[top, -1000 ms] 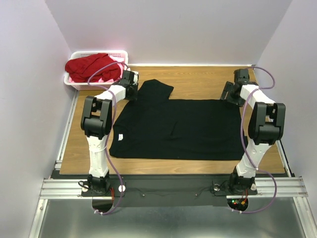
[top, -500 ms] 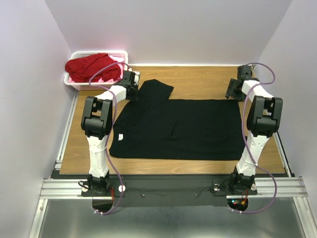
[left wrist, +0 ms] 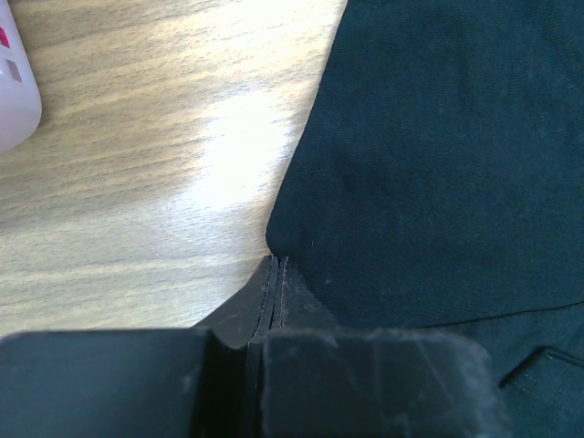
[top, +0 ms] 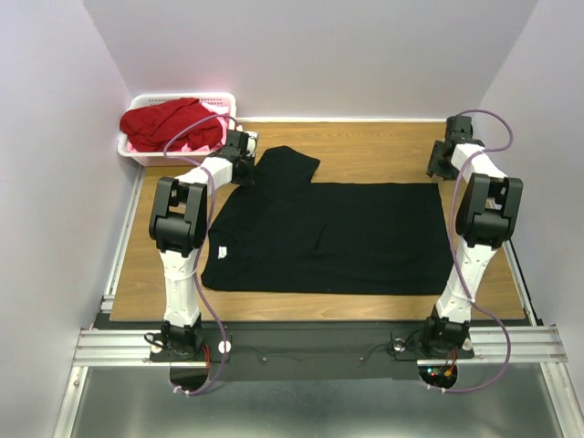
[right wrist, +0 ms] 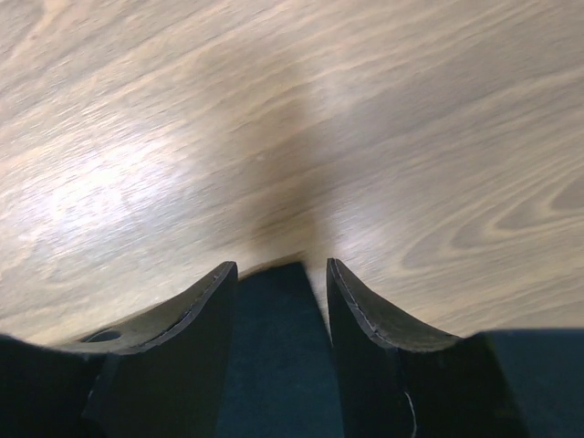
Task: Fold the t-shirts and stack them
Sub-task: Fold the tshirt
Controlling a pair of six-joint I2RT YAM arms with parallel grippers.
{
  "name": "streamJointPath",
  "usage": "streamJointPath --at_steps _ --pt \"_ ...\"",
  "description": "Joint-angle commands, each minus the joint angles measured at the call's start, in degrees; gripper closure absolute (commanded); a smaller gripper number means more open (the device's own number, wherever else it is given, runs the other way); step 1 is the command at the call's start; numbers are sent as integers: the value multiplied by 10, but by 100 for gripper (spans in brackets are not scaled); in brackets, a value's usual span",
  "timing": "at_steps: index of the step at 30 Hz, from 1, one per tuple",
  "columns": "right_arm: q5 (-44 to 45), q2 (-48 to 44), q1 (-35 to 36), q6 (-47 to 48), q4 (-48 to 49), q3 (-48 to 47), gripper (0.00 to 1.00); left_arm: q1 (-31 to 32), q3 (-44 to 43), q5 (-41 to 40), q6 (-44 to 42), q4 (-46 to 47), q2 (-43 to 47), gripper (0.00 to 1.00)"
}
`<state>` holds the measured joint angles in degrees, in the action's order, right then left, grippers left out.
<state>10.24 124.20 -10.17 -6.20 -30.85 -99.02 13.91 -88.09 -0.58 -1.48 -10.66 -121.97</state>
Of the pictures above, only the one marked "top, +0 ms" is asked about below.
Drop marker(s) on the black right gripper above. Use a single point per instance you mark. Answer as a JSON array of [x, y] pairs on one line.
[[433, 167]]

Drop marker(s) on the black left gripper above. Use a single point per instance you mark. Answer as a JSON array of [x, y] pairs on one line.
[[246, 180]]

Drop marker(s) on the black t shirt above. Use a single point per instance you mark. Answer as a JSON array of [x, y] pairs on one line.
[[288, 233]]

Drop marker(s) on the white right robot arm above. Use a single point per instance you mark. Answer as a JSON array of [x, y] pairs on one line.
[[478, 226]]

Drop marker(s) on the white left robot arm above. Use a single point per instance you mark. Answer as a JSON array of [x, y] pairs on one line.
[[178, 226]]

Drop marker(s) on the white plastic laundry basket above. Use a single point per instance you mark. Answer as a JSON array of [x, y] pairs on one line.
[[168, 129]]

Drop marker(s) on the red t shirt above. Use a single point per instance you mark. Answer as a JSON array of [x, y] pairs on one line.
[[173, 125]]

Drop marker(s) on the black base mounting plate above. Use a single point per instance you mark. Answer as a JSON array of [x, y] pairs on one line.
[[301, 351]]

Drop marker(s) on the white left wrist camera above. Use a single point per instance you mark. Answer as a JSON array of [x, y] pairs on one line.
[[251, 142]]

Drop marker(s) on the aluminium frame rail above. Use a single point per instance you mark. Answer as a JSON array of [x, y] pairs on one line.
[[95, 347]]

